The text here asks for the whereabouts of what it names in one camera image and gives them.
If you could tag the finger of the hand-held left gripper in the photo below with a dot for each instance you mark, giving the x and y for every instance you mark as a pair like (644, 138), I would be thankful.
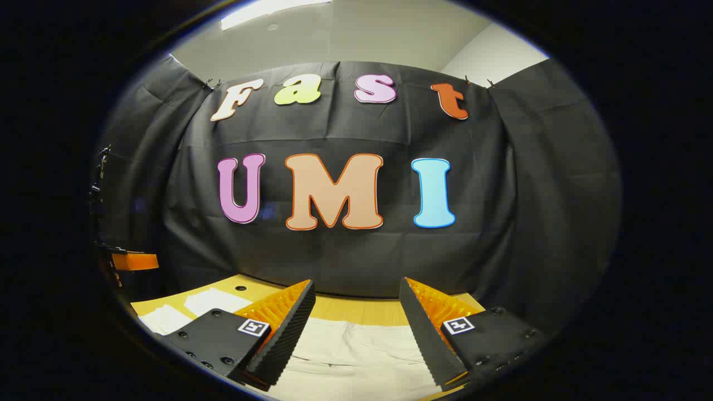
(136, 262)

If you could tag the black backdrop cloth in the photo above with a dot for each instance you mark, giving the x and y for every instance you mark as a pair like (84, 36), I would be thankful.
(334, 262)

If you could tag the white jeans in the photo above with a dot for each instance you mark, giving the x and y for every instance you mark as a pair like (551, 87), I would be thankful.
(362, 356)

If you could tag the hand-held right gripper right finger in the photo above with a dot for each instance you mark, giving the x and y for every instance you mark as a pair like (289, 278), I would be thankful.
(426, 340)

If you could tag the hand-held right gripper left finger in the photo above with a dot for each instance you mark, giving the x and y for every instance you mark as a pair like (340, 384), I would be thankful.
(289, 334)

